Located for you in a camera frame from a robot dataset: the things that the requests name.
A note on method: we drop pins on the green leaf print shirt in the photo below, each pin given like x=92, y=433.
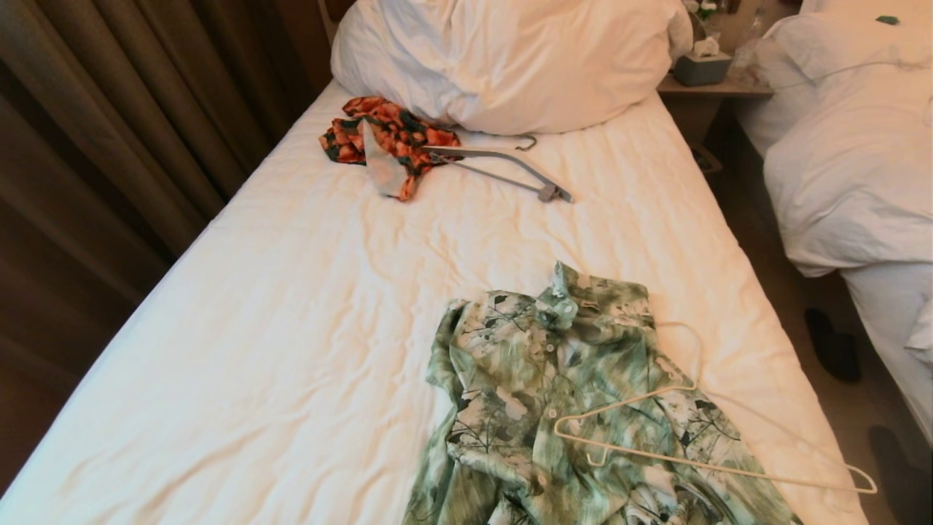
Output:
x=539, y=379

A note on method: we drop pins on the grey hanger with clips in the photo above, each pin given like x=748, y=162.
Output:
x=548, y=193

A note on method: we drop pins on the orange floral garment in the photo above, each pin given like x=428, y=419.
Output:
x=397, y=131

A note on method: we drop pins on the large white pillow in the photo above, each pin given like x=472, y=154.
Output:
x=510, y=58

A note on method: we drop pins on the grey tissue box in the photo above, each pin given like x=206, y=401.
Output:
x=701, y=69

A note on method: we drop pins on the wooden nightstand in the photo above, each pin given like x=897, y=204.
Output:
x=718, y=91

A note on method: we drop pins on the white flower plant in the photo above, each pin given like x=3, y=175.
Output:
x=703, y=9

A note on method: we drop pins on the clear plastic bottle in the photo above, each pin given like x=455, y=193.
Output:
x=751, y=44

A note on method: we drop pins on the black slipper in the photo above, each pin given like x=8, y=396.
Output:
x=900, y=474
x=834, y=350

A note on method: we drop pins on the white duvet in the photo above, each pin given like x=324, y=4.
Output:
x=853, y=168

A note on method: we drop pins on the small white pillow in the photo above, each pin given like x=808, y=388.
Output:
x=860, y=40

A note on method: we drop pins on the small green item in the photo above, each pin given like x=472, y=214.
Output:
x=888, y=20

